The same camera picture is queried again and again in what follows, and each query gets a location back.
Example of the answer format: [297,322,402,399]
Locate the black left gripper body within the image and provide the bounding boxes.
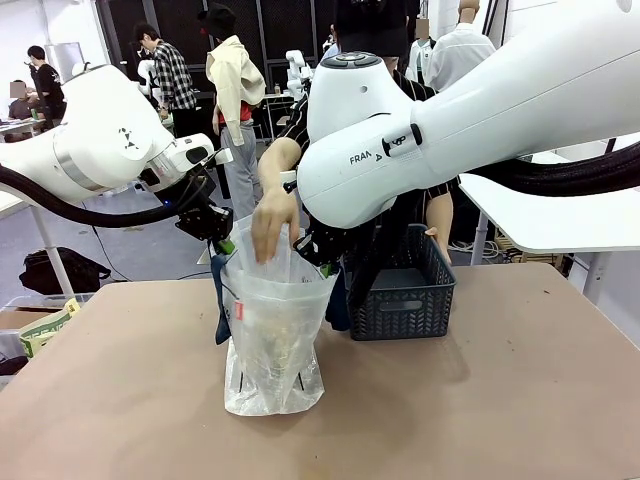
[174,188,234,247]

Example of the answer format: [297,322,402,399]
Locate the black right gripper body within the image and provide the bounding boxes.
[303,218,354,266]

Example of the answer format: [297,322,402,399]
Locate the clear plastic bag blue handles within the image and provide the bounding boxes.
[209,214,339,417]

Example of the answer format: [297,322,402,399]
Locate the dark grey plastic basket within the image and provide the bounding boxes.
[346,222,458,342]

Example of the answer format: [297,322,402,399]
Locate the person's left forearm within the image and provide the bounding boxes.
[424,192,455,235]

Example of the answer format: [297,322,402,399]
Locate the person's right forearm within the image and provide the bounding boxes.
[257,136,302,201]

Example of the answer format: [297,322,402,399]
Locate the black duffel bag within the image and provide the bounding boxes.
[18,246,112,296]

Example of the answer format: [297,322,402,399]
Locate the green white paper bag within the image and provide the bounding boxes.
[18,298,82,359]

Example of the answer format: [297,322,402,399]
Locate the person's right hand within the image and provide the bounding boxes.
[250,191,302,265]

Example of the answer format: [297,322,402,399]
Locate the person's left hand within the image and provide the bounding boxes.
[424,226,454,266]

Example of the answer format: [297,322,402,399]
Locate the person in striped shirt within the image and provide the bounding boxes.
[277,67,462,332]

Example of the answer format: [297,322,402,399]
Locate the man in plaid shirt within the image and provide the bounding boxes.
[131,22,197,139]

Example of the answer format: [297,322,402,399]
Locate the person in white green top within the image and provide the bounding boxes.
[405,4,437,85]

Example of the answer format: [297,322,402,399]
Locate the man in black t-shirt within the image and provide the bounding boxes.
[26,44,67,132]

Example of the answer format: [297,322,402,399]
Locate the brown cardboard box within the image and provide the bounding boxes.
[0,305,65,332]

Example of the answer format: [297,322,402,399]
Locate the seated person in dark shirt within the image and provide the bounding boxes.
[7,79,42,122]

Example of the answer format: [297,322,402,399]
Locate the person in white shirt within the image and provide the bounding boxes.
[428,0,497,95]

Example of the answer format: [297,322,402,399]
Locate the white table with white legs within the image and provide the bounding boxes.
[457,137,640,301]

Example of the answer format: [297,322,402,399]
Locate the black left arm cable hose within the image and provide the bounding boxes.
[0,163,179,230]

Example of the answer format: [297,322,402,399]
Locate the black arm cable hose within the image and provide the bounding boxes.
[458,143,640,197]
[0,163,179,230]

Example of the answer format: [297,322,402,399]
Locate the white table with thin post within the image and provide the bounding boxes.
[0,182,76,297]

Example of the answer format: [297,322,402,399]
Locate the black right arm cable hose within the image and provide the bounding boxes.
[458,143,640,197]

